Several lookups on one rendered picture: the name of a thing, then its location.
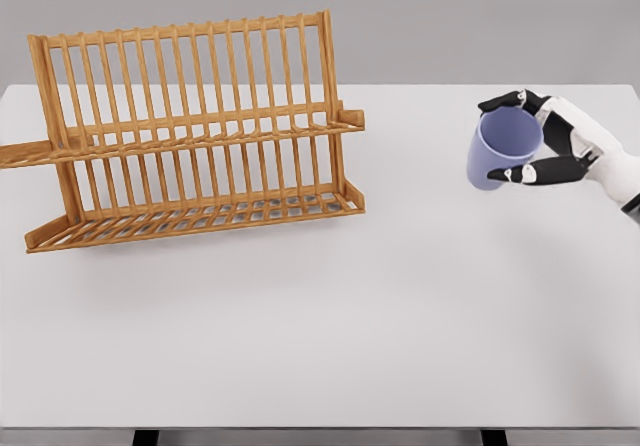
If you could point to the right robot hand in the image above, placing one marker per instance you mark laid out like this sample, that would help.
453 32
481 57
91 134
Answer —
575 126

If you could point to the lavender blue plastic cup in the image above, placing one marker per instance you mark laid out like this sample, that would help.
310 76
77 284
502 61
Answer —
500 146

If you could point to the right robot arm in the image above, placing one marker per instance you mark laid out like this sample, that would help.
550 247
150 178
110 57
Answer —
625 176

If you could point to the wooden dish rack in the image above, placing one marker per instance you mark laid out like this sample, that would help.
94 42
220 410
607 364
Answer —
190 131

